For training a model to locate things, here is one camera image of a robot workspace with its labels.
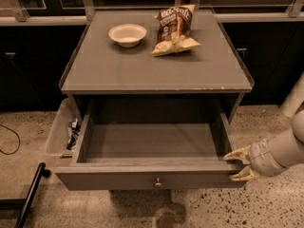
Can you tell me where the black cable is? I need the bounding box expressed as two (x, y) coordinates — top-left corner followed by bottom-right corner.
(0, 123), (21, 156)

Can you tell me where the grey top drawer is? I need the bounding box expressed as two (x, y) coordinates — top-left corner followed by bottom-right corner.
(56, 99), (244, 190)

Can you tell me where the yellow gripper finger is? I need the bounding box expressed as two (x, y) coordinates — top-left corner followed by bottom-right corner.
(223, 145), (250, 164)
(229, 165), (259, 181)

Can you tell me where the brown chip bag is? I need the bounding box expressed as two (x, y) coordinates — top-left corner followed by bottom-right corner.
(151, 5), (200, 57)

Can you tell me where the grey drawer cabinet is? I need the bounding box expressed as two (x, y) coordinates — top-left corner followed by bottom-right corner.
(58, 9), (255, 125)

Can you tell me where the metal railing frame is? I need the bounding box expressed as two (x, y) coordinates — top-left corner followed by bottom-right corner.
(0, 0), (304, 25)

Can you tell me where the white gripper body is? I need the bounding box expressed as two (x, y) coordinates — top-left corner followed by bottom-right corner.
(248, 139), (286, 177)

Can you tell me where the black metal bar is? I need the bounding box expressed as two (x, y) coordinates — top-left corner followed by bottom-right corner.
(14, 162), (51, 228)

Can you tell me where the clear plastic bin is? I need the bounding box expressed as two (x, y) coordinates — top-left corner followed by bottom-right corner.
(46, 99), (78, 158)

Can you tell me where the crumpled snack wrapper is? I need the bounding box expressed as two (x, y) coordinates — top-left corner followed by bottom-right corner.
(66, 118), (81, 150)

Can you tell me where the round floor drain cover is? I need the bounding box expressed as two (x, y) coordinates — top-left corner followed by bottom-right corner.
(153, 209), (181, 228)

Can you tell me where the white paper bowl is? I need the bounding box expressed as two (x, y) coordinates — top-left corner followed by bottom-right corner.
(108, 24), (146, 48)

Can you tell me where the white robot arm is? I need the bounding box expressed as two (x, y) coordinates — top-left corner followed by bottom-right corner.
(224, 73), (304, 181)

